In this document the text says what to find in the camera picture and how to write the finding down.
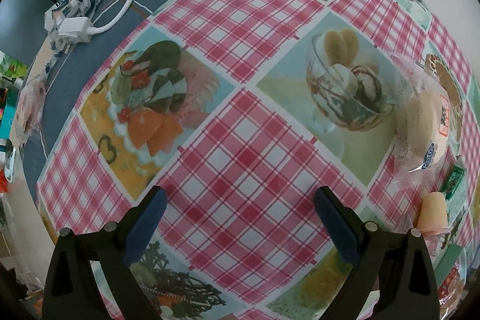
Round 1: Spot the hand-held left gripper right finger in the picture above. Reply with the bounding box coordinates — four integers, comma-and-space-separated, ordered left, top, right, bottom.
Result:
314, 186, 440, 320

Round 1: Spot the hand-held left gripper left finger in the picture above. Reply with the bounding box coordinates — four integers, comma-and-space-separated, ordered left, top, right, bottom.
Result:
43, 186, 168, 320

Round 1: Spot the cream cake in clear packet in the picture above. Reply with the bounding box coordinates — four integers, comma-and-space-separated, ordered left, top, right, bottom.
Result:
416, 190, 451, 235

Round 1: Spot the pink checkered printed tablecloth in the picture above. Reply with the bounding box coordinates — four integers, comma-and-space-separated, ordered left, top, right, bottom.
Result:
35, 0, 480, 320

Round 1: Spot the green snack packet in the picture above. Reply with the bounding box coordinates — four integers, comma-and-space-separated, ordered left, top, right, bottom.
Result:
444, 166, 466, 199

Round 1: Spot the red printed snack packet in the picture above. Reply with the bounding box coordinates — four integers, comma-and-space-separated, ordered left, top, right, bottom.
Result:
439, 264, 468, 310

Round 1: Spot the round bread in clear packet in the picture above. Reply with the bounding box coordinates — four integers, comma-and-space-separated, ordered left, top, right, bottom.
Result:
390, 52, 460, 189

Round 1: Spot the clear pink snack packet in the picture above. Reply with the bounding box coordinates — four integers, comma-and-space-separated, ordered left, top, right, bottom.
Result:
15, 74, 48, 144

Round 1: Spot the blue lined table cloth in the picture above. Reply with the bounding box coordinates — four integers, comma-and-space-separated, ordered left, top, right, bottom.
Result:
22, 0, 297, 189

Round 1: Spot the green printed box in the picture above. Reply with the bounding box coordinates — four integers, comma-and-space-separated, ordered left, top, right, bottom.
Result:
0, 51, 29, 81

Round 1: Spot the white power adapter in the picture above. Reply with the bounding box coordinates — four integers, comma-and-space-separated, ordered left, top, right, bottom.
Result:
56, 17, 93, 43

